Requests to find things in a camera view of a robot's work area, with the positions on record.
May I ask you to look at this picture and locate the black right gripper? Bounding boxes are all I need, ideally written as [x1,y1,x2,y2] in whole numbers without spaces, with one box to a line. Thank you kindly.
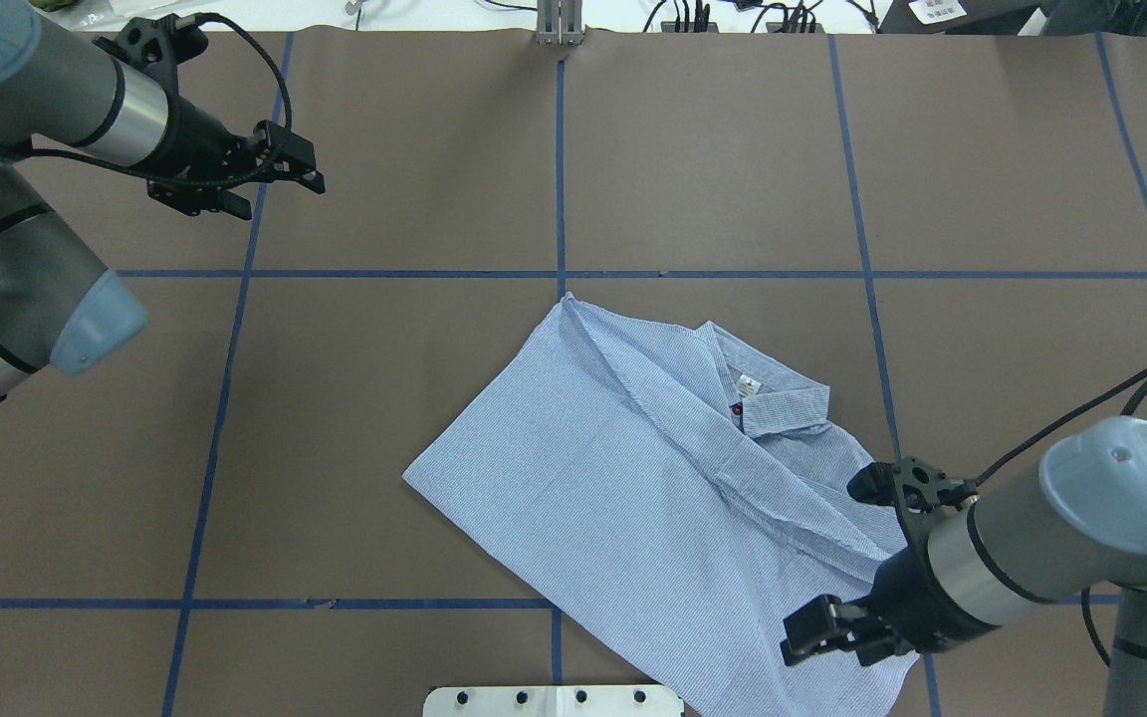
[780,457,994,667]

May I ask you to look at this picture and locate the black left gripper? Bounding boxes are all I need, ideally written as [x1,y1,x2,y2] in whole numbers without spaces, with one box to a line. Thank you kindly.
[96,15,327,221]

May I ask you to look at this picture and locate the light blue striped shirt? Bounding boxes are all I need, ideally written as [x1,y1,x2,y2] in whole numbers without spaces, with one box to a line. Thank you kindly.
[401,295,914,716]

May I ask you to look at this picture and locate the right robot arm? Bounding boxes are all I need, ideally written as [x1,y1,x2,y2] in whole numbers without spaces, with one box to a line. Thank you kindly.
[780,416,1147,716]

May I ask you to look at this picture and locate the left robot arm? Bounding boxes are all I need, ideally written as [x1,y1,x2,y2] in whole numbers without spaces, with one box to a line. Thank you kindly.
[0,1,325,405]

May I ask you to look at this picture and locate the green folded cloth pouch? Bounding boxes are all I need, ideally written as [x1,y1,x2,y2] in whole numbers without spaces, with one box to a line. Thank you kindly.
[29,0,88,14]

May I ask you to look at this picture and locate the black printer device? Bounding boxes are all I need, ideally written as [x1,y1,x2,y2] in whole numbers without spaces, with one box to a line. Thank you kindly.
[875,1,1147,37]

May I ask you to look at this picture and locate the aluminium frame post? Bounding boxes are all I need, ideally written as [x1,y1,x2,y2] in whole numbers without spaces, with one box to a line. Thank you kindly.
[536,0,585,47]

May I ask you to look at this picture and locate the white central pedestal column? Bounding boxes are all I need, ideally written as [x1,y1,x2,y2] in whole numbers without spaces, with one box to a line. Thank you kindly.
[422,684,689,716]

